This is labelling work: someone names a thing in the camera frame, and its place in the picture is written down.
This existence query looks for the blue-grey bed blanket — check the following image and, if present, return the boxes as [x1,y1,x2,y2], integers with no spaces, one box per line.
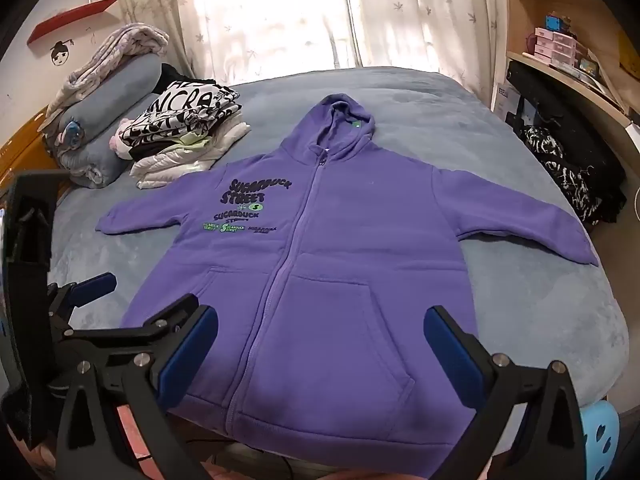
[51,68,628,405]

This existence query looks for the rolled blue-grey blanket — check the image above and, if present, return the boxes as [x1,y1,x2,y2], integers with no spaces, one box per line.
[40,53,162,188]

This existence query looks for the purple zip hoodie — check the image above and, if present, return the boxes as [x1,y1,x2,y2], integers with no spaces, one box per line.
[96,94,597,477]

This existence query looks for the orange wooden headboard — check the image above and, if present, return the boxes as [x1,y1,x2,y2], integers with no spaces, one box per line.
[0,108,58,188]

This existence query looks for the black white patterned garment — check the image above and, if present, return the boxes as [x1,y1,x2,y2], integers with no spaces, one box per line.
[108,81,242,162]

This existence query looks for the black patterned hanging clothes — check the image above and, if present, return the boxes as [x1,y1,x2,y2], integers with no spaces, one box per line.
[506,61,627,229]

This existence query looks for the light green folded garment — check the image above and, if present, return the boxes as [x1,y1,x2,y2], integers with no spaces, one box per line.
[175,131,209,148]

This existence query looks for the red wall shelf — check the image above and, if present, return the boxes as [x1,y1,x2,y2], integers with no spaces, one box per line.
[26,0,118,46]

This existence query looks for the grey patterned folded blanket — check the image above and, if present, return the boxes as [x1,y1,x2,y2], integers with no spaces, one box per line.
[46,23,169,118]

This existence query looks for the light blue stool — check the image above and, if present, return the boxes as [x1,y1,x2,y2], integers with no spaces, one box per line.
[580,400,620,480]

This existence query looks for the wooden shelf unit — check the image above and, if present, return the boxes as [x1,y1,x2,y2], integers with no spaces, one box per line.
[491,0,640,172]

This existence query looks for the pink boxes on shelf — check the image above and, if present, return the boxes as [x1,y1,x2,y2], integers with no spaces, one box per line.
[534,27,588,66]

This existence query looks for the cartoon face wall sticker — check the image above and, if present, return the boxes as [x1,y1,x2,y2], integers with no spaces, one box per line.
[50,39,75,66]

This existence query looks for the floral sheer curtain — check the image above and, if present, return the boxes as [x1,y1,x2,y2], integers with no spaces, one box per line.
[120,0,506,103]

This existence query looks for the white puffer jacket folded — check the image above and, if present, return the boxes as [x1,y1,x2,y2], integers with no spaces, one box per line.
[129,118,250,190]

